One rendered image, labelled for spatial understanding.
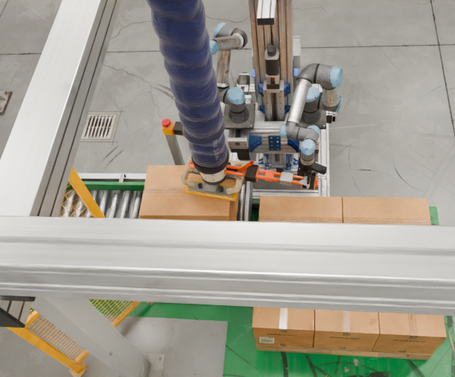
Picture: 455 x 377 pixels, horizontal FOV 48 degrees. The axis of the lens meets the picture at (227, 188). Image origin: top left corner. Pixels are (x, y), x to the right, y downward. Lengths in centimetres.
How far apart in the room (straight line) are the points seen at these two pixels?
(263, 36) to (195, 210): 118
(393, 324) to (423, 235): 280
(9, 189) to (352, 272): 66
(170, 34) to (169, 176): 147
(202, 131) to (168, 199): 84
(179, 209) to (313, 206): 101
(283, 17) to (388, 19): 289
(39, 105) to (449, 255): 84
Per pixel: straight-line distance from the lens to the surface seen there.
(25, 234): 77
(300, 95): 300
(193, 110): 263
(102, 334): 303
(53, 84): 118
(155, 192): 349
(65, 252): 73
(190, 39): 230
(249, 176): 310
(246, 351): 395
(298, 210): 376
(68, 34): 128
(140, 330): 414
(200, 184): 324
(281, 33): 329
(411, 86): 532
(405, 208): 385
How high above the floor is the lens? 381
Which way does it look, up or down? 57 degrees down
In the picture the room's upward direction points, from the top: 12 degrees counter-clockwise
